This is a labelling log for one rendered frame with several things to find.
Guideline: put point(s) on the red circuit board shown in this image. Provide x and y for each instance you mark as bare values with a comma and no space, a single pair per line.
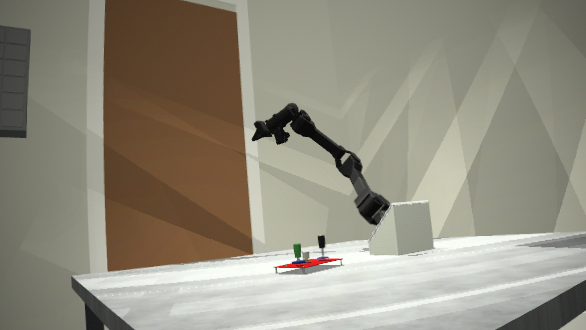
307,261

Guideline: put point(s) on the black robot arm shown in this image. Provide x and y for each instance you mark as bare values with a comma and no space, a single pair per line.
367,202

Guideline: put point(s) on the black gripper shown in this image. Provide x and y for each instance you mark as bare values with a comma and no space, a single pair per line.
263,130

